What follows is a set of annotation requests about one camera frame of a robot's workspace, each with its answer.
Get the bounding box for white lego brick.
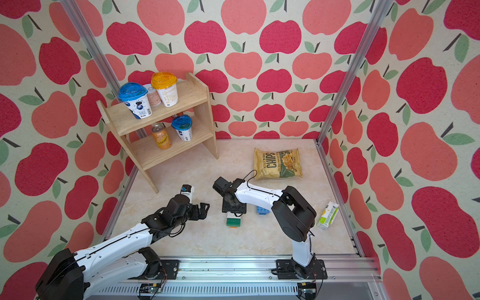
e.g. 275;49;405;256
227;212;241;219

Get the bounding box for green lego brick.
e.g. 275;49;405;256
226;217;241;228

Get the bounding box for light blue lego brick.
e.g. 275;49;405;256
256;206;270;215

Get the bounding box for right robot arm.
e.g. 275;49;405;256
212;177;317;279

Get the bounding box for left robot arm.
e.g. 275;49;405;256
35;194;210;300

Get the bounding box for yellow chips bag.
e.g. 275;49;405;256
254;148;303;179

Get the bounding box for orange soda can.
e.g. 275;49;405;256
152;124;171;150

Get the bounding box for blue lid yogurt cup lower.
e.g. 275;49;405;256
171;115;193;141

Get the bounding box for blue lid yogurt cup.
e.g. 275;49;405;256
118;82;152;120
171;115;193;141

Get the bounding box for wooden two-tier shelf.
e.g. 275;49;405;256
96;72;219;193

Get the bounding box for small green white carton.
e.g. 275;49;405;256
317;201;339;231

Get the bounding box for pink yogurt cup behind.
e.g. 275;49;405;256
144;84;162;108

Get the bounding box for blue lid yogurt cup upper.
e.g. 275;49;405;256
118;82;152;120

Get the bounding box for orange lid yogurt cup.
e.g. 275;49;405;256
151;72;179;108

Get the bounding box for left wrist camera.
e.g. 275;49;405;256
181;184;195;203

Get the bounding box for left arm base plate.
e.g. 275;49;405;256
140;259;180;280

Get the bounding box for aluminium front rail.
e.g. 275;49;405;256
92;254;389;300

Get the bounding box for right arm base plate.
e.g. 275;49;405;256
271;257;328;281

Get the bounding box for left aluminium corner post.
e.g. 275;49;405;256
59;0;149;140

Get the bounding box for aluminium corner post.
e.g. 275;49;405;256
316;0;394;149
59;0;149;140

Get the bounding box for right aluminium corner post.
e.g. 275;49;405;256
316;0;394;149

